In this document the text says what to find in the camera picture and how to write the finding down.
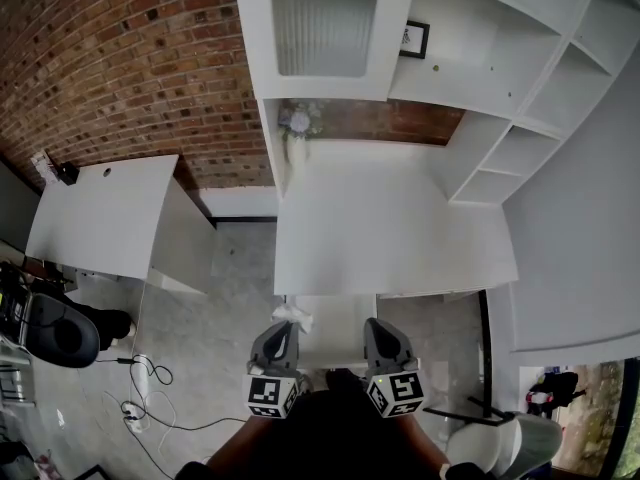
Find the tall white cabinet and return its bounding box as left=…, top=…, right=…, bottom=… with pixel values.
left=501, top=55, right=640, bottom=368

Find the white printed box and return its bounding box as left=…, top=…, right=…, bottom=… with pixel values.
left=29, top=150, right=60, bottom=188

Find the black electronic equipment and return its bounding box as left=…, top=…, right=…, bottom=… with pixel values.
left=0, top=260, right=34, bottom=350

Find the white cable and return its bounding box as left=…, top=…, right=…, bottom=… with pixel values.
left=102, top=277, right=179, bottom=457

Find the white open shelf unit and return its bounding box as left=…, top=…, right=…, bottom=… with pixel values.
left=387, top=0, right=640, bottom=205

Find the pale purple flower bouquet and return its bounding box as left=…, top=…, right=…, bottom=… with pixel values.
left=276, top=99, right=325, bottom=143

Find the person's black clothing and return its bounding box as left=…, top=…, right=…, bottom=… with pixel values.
left=174, top=367, right=499, bottom=480

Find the white round stool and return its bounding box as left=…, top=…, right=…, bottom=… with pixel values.
left=443, top=411, right=565, bottom=480

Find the black office chair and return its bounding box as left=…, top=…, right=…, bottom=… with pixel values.
left=23, top=291, right=102, bottom=370

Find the white vase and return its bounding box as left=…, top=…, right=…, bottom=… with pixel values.
left=286, top=136, right=310, bottom=170

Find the black cable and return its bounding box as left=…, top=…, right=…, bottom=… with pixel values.
left=94, top=355, right=249, bottom=479

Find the white ribbed glass cabinet door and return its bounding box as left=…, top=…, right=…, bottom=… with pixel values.
left=231, top=0, right=417, bottom=103

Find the white desk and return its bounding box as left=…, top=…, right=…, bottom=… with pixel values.
left=272, top=138, right=520, bottom=299

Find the black metal desk frame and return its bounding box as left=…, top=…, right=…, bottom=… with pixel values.
left=423, top=289, right=517, bottom=428

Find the person's right forearm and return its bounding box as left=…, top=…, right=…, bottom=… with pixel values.
left=399, top=411, right=453, bottom=467

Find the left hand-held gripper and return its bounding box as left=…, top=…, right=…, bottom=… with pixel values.
left=242, top=319, right=303, bottom=420

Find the person's left forearm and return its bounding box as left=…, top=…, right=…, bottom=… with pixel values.
left=205, top=414, right=281, bottom=470

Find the white paper item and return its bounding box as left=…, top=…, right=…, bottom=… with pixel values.
left=271, top=303, right=315, bottom=335

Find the white side table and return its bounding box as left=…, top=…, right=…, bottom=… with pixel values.
left=24, top=153, right=217, bottom=297

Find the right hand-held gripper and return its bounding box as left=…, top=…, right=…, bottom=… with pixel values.
left=362, top=317, right=427, bottom=420

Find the black framed picture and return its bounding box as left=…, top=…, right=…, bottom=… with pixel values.
left=397, top=19, right=432, bottom=61

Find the white power strip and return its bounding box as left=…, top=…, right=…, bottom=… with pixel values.
left=121, top=401, right=152, bottom=433

